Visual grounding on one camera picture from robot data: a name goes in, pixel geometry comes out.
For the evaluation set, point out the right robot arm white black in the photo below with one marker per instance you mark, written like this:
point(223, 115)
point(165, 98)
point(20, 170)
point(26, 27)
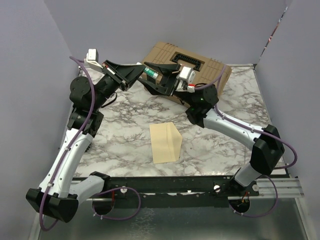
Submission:
point(264, 142)

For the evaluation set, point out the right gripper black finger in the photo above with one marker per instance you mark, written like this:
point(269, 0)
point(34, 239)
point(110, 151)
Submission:
point(155, 89)
point(166, 70)

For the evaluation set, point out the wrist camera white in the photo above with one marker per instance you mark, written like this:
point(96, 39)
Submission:
point(92, 60)
point(185, 79)

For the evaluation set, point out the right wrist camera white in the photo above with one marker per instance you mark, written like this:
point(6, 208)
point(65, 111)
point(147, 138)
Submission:
point(185, 79)

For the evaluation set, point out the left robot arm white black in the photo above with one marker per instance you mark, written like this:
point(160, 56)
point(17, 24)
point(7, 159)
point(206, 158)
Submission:
point(55, 196)

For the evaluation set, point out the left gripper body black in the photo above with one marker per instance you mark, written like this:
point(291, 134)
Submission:
point(108, 70)

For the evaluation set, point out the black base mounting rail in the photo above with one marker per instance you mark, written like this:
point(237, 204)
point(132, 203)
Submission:
point(171, 192)

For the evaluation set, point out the green white glue stick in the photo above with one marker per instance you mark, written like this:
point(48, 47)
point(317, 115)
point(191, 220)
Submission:
point(151, 73)

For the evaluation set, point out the cream paper envelope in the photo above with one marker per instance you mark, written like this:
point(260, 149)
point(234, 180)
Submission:
point(166, 142)

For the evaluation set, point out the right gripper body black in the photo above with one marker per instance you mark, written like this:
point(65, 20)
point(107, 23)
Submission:
point(169, 81)

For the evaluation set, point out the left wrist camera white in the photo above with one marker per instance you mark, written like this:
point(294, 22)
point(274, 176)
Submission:
point(92, 60)

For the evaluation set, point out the aluminium extrusion rail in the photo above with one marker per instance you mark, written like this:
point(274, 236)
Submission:
point(286, 188)

